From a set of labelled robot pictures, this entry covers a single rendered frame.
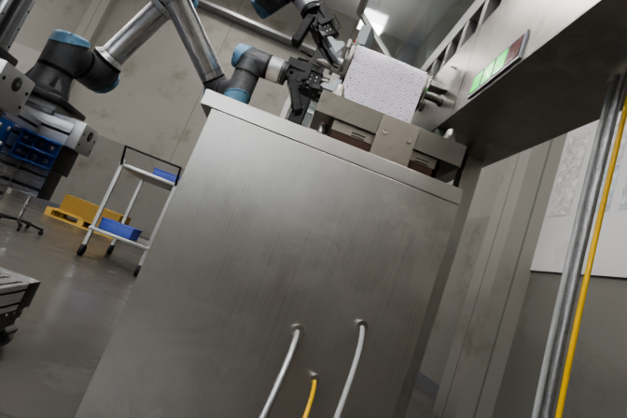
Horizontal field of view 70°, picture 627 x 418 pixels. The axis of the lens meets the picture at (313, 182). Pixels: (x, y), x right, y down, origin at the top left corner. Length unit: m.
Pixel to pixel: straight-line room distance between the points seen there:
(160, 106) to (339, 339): 8.70
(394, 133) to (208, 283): 0.57
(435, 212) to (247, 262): 0.45
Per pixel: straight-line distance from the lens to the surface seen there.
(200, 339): 1.05
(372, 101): 1.40
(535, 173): 3.58
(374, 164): 1.08
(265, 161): 1.05
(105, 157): 9.50
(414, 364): 1.53
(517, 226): 3.46
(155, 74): 9.77
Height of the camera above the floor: 0.59
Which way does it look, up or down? 11 degrees up
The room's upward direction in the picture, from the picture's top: 21 degrees clockwise
